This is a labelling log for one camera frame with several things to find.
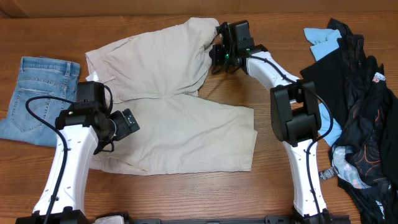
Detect black patterned garment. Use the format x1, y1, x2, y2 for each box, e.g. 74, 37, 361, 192
301, 19, 397, 223

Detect beige khaki shorts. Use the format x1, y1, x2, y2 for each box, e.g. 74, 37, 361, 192
86, 17, 257, 175

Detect folded blue denim jeans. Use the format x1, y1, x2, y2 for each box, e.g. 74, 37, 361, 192
0, 56, 81, 147

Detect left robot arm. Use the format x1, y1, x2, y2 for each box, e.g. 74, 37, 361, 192
16, 81, 140, 224

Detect light blue garment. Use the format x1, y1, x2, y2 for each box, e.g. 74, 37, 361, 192
303, 27, 343, 147

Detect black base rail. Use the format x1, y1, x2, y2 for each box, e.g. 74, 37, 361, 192
93, 213, 351, 224

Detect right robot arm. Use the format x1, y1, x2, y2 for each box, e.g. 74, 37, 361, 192
210, 21, 331, 223

